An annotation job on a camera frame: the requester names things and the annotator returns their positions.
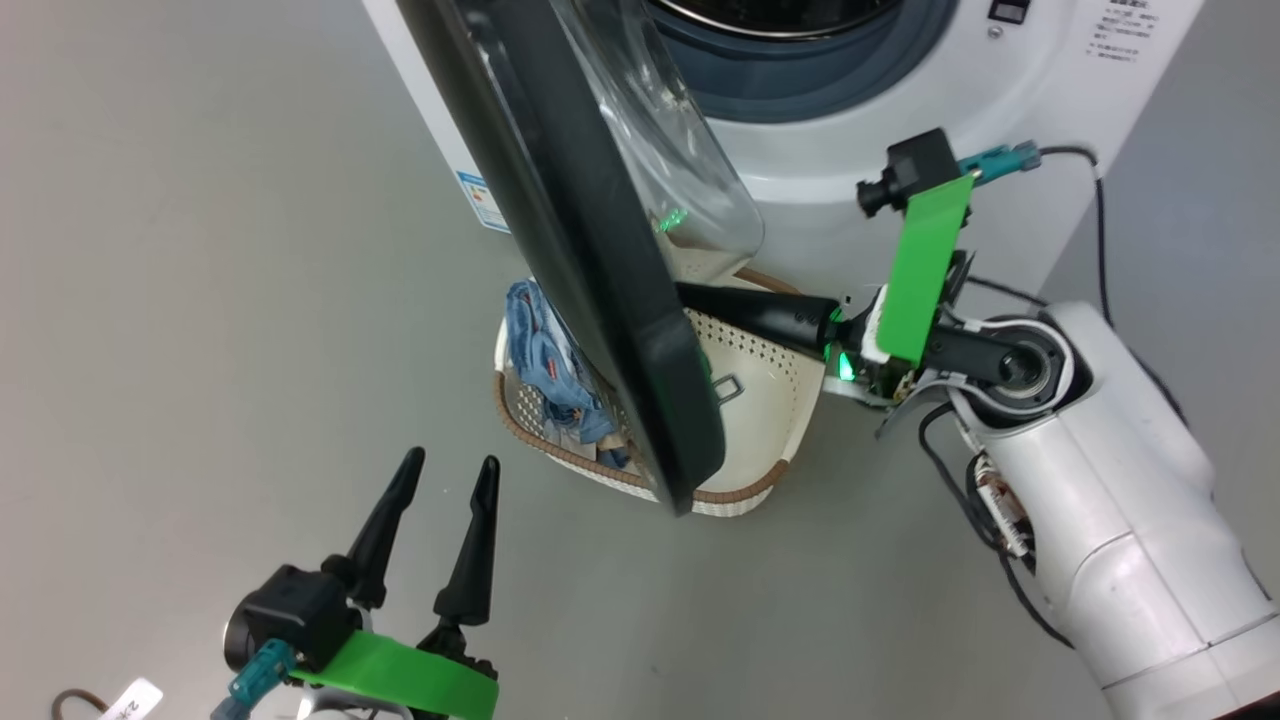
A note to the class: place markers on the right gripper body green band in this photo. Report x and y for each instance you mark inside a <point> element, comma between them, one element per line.
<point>925,270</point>

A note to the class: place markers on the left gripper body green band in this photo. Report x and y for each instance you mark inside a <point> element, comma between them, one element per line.
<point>420,680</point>

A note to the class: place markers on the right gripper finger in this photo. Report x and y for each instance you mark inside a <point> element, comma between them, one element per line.
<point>770,315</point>

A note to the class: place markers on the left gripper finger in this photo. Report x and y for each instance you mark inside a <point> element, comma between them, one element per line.
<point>385,530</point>
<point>472,560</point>

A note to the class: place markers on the dark round washing machine door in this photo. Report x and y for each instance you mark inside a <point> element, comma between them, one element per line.
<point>600,300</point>

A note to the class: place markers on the blue garment with bear print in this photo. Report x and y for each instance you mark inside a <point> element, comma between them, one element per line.
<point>545,360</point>

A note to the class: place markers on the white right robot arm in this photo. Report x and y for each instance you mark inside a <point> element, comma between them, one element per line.
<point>1120,500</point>

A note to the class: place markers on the cream perforated laundry basket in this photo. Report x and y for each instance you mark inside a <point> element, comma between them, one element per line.
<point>760,400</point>

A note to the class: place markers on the white front-load washing machine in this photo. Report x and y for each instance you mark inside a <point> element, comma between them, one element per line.
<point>850,130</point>

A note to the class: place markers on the blue energy label sticker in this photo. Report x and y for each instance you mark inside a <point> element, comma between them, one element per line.
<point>483,200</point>

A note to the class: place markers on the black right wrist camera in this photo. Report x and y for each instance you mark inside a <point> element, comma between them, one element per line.
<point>915,165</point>

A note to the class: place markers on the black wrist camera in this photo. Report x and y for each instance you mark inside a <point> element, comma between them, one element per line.
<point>295,610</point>
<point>915,165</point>

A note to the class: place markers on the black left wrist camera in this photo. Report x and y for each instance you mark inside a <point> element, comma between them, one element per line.
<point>295,610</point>

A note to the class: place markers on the teal right camera connector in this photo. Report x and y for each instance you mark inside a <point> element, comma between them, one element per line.
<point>1000,160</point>

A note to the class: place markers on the teal camera connector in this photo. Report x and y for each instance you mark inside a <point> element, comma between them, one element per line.
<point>255,680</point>
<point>1000,160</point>

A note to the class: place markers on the teal left camera connector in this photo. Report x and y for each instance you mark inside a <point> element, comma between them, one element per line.
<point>255,680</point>

